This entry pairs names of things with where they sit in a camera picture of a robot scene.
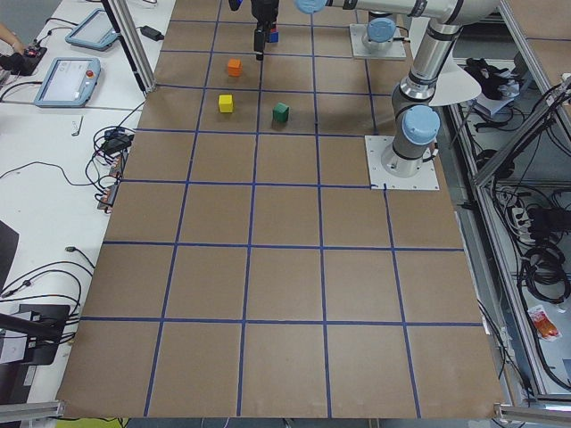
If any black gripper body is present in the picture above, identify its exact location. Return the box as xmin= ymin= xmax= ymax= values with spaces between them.
xmin=251 ymin=0 xmax=279 ymax=28

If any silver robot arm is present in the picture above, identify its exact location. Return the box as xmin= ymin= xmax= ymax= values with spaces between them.
xmin=251 ymin=1 xmax=397 ymax=62
xmin=295 ymin=0 xmax=499 ymax=178

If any orange wooden block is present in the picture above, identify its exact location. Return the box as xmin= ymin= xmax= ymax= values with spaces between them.
xmin=227 ymin=58 xmax=243 ymax=78

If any yellow wooden block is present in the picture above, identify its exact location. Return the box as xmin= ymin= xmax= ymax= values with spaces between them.
xmin=218 ymin=94 xmax=234 ymax=113

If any green wooden block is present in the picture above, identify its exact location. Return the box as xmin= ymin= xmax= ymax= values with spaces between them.
xmin=272 ymin=102 xmax=290 ymax=123

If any black power adapter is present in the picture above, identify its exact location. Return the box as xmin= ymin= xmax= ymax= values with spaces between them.
xmin=140 ymin=26 xmax=164 ymax=41

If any far blue teach pendant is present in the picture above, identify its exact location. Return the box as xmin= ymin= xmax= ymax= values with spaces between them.
xmin=65 ymin=9 xmax=118 ymax=52

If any blue teach pendant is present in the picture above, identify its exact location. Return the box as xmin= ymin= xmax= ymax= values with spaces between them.
xmin=65 ymin=9 xmax=118 ymax=52
xmin=34 ymin=57 xmax=102 ymax=108

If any near blue teach pendant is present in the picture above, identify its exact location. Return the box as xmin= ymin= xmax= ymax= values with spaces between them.
xmin=34 ymin=57 xmax=102 ymax=108

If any hex key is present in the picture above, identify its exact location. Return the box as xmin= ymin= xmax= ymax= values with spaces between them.
xmin=71 ymin=116 xmax=84 ymax=137

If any brown paper mat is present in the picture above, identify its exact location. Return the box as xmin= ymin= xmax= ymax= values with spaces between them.
xmin=58 ymin=1 xmax=503 ymax=418

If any red snack packet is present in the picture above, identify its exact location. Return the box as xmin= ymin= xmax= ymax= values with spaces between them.
xmin=527 ymin=305 xmax=560 ymax=342

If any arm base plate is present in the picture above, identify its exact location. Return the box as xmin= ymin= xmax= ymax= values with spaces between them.
xmin=349 ymin=24 xmax=407 ymax=61
xmin=364 ymin=136 xmax=440 ymax=191

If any aluminium frame post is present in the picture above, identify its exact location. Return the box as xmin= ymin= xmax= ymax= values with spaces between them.
xmin=102 ymin=0 xmax=156 ymax=95

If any black camera stand base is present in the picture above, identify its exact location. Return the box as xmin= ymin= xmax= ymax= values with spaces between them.
xmin=1 ymin=304 xmax=70 ymax=366

